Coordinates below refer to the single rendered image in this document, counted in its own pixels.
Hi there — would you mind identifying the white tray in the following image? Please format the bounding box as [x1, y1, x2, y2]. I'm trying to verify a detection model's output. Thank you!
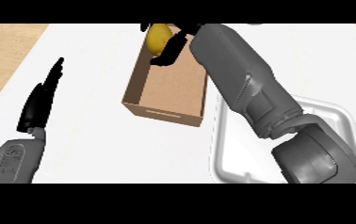
[209, 93, 356, 184]

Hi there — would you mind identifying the brown cardboard box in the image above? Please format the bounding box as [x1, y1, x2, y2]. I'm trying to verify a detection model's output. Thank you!
[121, 24, 210, 128]

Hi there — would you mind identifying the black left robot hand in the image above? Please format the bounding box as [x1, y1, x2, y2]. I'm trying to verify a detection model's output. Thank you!
[15, 56, 65, 135]

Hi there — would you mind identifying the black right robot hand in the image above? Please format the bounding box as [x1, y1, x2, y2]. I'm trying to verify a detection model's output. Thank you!
[139, 23, 206, 68]

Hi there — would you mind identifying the yellow lemon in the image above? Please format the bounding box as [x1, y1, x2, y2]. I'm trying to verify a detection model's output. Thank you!
[147, 24, 175, 58]

